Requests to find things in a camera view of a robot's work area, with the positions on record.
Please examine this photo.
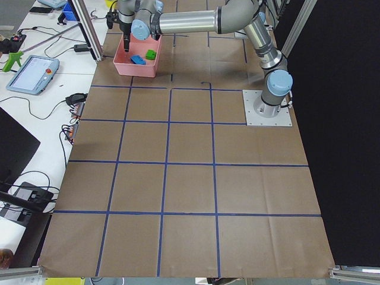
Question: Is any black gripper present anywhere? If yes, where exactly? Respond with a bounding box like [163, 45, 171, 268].
[106, 8, 131, 52]

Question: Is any blue toy block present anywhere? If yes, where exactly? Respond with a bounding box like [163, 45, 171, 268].
[130, 55, 146, 65]

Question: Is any green toy block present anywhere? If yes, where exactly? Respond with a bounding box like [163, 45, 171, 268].
[145, 49, 157, 61]

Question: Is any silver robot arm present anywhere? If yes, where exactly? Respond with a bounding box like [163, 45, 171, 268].
[118, 0, 293, 118]
[106, 0, 135, 52]

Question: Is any pink plastic box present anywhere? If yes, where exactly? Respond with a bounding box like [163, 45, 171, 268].
[113, 35, 162, 78]

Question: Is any black power adapter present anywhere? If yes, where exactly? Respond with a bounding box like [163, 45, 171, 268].
[73, 44, 89, 53]

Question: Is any blue storage bin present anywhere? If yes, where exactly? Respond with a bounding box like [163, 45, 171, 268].
[62, 2, 78, 21]

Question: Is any teach pendant tablet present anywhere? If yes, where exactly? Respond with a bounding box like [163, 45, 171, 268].
[6, 55, 60, 95]

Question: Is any black monitor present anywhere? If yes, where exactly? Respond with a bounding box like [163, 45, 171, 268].
[1, 109, 40, 191]

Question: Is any aluminium frame post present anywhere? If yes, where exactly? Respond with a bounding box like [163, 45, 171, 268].
[68, 0, 103, 62]

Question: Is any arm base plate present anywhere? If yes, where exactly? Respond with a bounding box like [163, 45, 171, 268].
[242, 90, 293, 127]

